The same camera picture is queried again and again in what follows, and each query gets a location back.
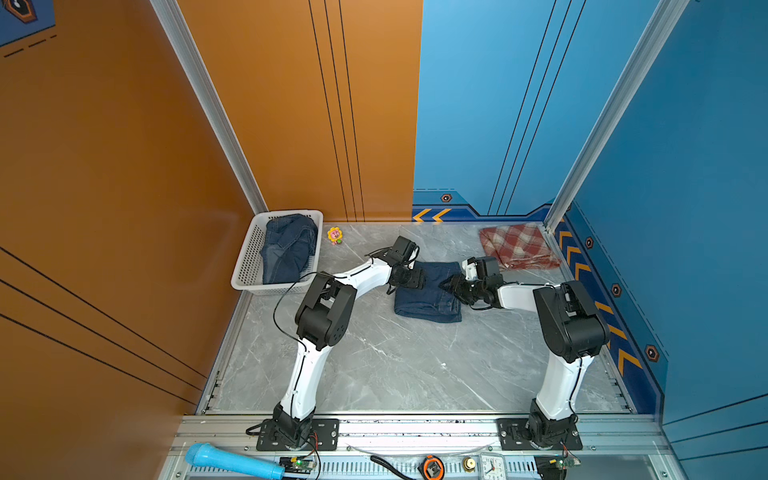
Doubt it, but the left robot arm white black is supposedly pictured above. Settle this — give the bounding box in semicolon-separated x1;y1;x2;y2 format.
268;236;426;449

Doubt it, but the dark blue denim skirt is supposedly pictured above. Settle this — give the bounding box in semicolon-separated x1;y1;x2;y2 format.
394;261;462;324

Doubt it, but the small round brass object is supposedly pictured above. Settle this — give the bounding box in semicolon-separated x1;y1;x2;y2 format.
461;456;477;473

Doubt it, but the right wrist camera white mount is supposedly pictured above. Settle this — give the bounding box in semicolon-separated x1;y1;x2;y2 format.
461;257;478;281

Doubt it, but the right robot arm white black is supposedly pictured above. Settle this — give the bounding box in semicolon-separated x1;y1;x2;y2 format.
440;257;610;451

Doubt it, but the aluminium front rail frame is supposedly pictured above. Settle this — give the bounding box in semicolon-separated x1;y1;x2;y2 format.
157;412;689;479

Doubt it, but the small white clock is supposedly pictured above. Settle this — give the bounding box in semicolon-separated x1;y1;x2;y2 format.
479;454;507;480

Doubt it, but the orange black tape measure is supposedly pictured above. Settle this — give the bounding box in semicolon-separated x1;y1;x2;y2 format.
419;455;446;480

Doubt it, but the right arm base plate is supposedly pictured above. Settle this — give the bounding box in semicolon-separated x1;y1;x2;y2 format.
496;415;583;451

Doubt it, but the yellow flower pink bear toy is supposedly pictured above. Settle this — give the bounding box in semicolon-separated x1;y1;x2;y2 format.
327;227;343;245

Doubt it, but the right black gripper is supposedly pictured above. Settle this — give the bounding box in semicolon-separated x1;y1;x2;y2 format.
437;274;486;306

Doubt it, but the blue microphone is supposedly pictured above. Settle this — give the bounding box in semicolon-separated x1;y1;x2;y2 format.
185;443;285;480

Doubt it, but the small green circuit board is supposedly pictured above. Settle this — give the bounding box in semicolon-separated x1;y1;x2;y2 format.
279;456;317;475

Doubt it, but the white plastic laundry basket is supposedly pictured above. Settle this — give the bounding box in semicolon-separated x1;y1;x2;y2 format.
231;210;324;296

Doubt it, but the red plaid skirt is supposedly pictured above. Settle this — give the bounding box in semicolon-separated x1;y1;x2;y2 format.
478;223;561;270

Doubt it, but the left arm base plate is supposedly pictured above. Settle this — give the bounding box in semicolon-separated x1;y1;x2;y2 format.
256;419;339;452

